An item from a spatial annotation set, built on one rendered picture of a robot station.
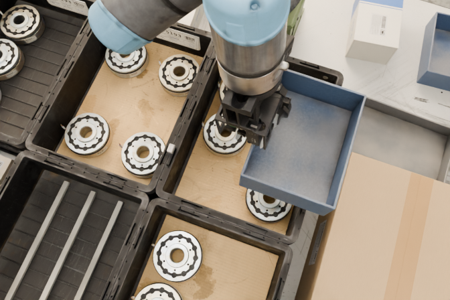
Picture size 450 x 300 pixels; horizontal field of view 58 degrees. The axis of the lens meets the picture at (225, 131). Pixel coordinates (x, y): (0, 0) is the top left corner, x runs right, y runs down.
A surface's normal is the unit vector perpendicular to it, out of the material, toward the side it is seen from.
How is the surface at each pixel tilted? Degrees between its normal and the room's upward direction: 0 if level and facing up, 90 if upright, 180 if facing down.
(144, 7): 55
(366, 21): 0
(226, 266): 0
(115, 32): 61
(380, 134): 0
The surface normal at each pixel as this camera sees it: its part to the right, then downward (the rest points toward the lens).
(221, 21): -0.59, 0.75
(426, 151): -0.01, -0.35
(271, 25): 0.54, 0.74
